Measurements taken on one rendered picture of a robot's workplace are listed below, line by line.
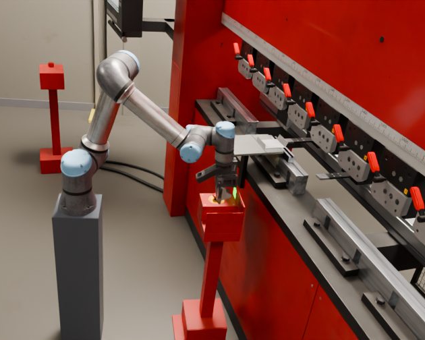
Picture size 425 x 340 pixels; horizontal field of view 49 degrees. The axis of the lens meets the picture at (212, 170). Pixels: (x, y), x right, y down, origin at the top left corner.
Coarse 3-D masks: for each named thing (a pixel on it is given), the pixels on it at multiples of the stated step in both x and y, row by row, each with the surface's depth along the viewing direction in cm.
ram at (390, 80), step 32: (224, 0) 257; (256, 0) 217; (288, 0) 189; (320, 0) 166; (352, 0) 149; (384, 0) 135; (416, 0) 123; (256, 32) 219; (288, 32) 190; (320, 32) 167; (352, 32) 150; (384, 32) 136; (416, 32) 124; (320, 64) 169; (352, 64) 151; (384, 64) 137; (416, 64) 124; (320, 96) 170; (352, 96) 152; (384, 96) 137; (416, 96) 125; (416, 128) 126; (416, 160) 127
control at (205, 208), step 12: (204, 204) 201; (216, 204) 202; (228, 204) 204; (204, 216) 203; (216, 216) 192; (228, 216) 193; (240, 216) 194; (204, 228) 199; (216, 228) 195; (228, 228) 197; (240, 228) 198; (204, 240) 198; (216, 240) 199; (228, 240) 200
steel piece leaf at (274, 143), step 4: (260, 140) 208; (264, 140) 213; (268, 140) 213; (272, 140) 214; (276, 140) 214; (260, 144) 209; (264, 144) 205; (268, 144) 209; (272, 144) 210; (276, 144) 210; (280, 144) 211; (264, 148) 205; (268, 148) 206
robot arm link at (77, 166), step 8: (72, 152) 183; (80, 152) 183; (88, 152) 187; (64, 160) 179; (72, 160) 179; (80, 160) 180; (88, 160) 180; (64, 168) 178; (72, 168) 177; (80, 168) 178; (88, 168) 181; (96, 168) 189; (64, 176) 180; (72, 176) 178; (80, 176) 179; (88, 176) 182; (64, 184) 182; (72, 184) 180; (80, 184) 181; (88, 184) 184; (72, 192) 182
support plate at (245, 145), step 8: (240, 136) 214; (248, 136) 215; (256, 136) 216; (264, 136) 217; (240, 144) 207; (248, 144) 208; (256, 144) 209; (240, 152) 200; (248, 152) 201; (256, 152) 201; (264, 152) 202; (272, 152) 204; (280, 152) 205
